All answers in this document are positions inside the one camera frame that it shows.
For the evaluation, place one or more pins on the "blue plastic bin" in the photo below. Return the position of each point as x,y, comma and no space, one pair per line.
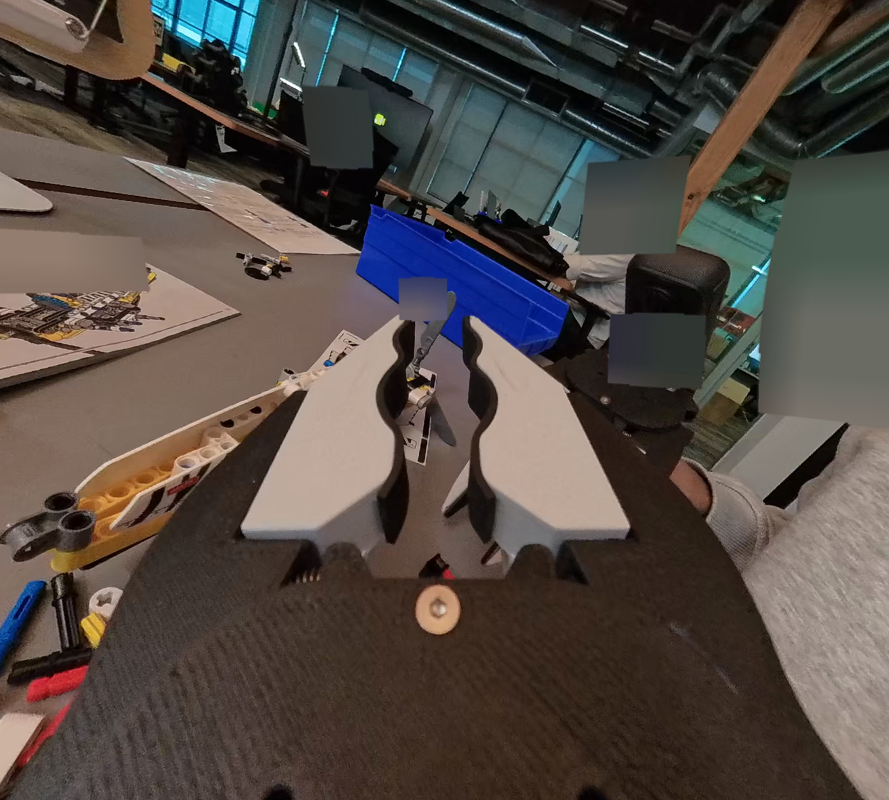
486,286

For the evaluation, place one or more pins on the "person's right forearm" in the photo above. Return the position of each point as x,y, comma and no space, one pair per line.
819,571

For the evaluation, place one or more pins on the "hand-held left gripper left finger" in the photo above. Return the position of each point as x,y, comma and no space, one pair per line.
319,466

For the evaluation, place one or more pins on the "small black yellow lego piece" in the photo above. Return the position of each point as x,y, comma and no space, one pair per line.
280,264

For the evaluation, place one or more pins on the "white striped lego model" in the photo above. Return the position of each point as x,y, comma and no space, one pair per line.
229,425

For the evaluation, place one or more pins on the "blue lego piece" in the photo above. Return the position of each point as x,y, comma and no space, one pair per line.
21,619

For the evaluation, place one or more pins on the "black computer monitor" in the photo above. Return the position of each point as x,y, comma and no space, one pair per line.
406,119

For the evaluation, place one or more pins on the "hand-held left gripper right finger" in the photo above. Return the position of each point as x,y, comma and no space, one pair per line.
549,466

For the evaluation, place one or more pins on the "flat white lego piece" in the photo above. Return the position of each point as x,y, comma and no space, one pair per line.
19,737

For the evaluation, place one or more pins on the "red lego axle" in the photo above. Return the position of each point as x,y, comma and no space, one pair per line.
59,683

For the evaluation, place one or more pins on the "black bag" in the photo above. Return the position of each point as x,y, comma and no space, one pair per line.
521,241

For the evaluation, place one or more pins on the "black equipment on table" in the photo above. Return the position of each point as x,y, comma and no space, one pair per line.
215,71

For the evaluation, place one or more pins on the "black lego pin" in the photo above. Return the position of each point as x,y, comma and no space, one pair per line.
66,612

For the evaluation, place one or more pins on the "white printed paper sheet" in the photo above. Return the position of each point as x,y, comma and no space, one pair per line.
243,210

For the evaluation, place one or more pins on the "dark grey lego connector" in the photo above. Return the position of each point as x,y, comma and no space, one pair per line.
73,526

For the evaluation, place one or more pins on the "cardboard box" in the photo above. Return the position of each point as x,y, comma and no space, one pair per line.
722,401

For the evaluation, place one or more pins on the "wooden post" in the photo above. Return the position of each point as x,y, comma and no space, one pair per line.
764,85

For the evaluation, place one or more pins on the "red lego piece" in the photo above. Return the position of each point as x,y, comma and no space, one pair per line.
48,730

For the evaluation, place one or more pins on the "small white lego piece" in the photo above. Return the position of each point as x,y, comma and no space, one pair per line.
105,602

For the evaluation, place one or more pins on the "lego instruction booklet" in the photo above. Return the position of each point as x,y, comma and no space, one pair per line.
139,341

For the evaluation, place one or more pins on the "black lego axle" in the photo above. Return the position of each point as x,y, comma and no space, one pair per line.
48,664

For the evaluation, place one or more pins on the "black grey lego subassembly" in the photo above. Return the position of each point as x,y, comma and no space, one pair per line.
253,264

